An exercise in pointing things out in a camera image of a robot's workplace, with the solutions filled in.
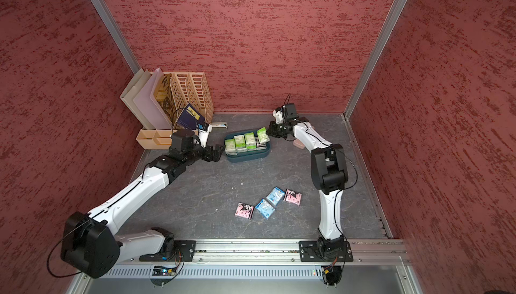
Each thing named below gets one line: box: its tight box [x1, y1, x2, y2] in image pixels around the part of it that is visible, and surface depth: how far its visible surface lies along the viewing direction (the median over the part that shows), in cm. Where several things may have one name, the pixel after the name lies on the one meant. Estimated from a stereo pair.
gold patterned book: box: [153, 73, 178, 129], surface depth 103 cm
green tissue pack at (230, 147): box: [224, 138, 238, 156], surface depth 102 cm
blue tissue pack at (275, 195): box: [266, 186, 286, 207], surface depth 88 cm
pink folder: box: [133, 67, 172, 130], surface depth 96 cm
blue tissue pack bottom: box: [254, 198, 276, 220], surface depth 85 cm
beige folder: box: [119, 68, 156, 130], surface depth 93 cm
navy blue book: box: [176, 102, 206, 131], surface depth 107 cm
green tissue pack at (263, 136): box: [256, 126, 271, 144], surface depth 100 cm
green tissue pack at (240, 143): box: [233, 134, 248, 153], surface depth 102 cm
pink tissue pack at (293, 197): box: [283, 188, 303, 206], surface depth 87 cm
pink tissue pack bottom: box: [234, 202, 255, 220], surface depth 83 cm
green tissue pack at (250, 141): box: [243, 132, 257, 152], surface depth 105 cm
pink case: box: [292, 138, 306, 150], surface depth 108 cm
